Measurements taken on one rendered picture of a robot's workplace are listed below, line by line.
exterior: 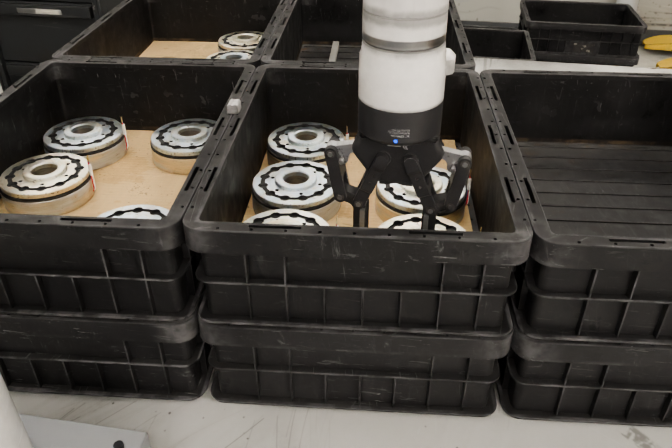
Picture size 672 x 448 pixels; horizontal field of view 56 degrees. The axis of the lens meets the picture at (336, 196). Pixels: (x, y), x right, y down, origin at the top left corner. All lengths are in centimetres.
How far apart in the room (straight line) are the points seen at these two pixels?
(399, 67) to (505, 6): 358
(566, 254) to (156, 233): 34
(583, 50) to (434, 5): 192
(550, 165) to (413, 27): 42
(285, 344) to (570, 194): 40
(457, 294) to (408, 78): 19
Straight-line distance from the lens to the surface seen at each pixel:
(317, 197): 70
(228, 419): 69
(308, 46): 127
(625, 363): 65
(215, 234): 54
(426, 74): 53
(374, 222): 72
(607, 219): 79
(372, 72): 53
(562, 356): 63
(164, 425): 70
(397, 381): 66
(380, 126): 54
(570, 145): 94
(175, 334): 63
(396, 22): 51
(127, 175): 85
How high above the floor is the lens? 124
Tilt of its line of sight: 32 degrees down
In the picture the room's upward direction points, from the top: straight up
